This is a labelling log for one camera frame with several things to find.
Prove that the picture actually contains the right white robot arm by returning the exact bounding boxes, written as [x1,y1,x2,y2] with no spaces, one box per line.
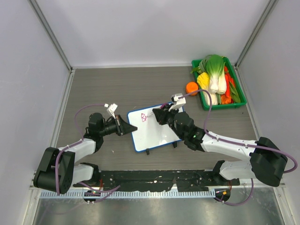
[152,105,288,187]

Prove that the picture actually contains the white slotted cable duct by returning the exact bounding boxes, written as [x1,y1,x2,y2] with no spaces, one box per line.
[40,189,215,199]

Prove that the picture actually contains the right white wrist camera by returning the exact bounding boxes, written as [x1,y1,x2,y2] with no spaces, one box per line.
[168,93,186,112]

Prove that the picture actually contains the white marker magenta cap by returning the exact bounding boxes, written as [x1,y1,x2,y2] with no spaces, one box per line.
[147,103,168,117]

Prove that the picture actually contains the red toy peppers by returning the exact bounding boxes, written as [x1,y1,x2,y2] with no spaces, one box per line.
[221,66,235,105]

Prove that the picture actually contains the orange toy fruit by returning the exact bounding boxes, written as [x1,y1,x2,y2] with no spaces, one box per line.
[186,82,199,96]

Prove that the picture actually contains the toy bok choy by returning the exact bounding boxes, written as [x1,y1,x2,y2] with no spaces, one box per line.
[206,54,227,95]

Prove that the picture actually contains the green plastic basket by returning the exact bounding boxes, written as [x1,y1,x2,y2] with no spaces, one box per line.
[191,57,247,111]

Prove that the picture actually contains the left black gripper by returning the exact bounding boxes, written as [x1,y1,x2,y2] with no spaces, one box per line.
[99,114,136,136]

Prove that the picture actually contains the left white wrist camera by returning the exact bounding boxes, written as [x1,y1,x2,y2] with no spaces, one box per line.
[104,103,118,119]

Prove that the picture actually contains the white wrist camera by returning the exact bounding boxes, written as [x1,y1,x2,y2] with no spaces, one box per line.
[168,93,186,112]
[104,103,118,119]

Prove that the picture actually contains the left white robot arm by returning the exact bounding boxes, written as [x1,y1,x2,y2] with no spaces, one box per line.
[33,113,138,195]

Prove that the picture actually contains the blue framed whiteboard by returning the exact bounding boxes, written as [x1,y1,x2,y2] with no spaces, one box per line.
[127,105,181,152]

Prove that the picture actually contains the green toy pea pods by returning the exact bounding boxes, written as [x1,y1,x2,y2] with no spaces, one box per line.
[229,82,241,103]

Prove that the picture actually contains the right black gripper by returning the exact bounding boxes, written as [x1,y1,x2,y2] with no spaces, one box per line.
[154,103,185,139]

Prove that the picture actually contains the wire whiteboard stand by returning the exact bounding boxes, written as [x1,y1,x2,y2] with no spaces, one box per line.
[145,141,178,155]

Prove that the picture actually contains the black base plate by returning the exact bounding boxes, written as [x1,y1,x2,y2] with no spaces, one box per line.
[99,170,240,192]

